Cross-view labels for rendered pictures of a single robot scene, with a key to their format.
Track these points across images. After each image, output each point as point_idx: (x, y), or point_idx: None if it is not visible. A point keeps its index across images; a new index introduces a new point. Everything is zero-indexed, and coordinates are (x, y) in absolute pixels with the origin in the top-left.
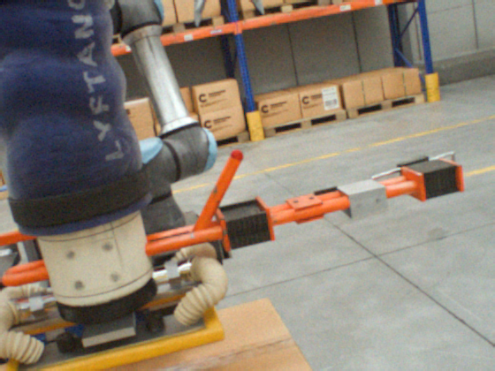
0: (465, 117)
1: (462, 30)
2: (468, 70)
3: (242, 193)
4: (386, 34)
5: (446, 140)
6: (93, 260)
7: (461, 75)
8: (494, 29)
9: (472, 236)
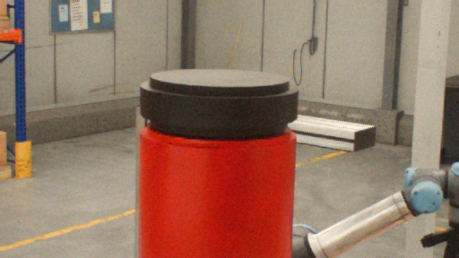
0: (92, 210)
1: (40, 77)
2: (45, 131)
3: None
4: None
5: (97, 246)
6: None
7: (36, 137)
8: (75, 81)
9: None
